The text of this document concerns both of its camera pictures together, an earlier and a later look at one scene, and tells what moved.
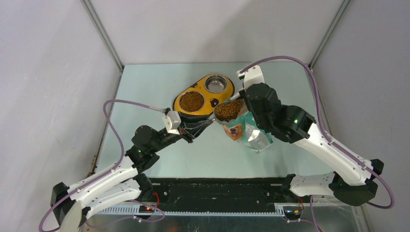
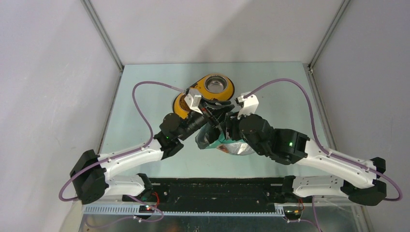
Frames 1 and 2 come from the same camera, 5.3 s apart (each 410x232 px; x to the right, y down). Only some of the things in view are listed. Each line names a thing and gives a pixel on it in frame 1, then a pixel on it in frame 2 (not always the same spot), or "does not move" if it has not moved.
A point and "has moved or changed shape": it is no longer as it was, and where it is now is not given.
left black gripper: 195,127 -> 216,114
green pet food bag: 247,132 has moved or changed shape
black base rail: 215,194 does not move
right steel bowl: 216,84 does not move
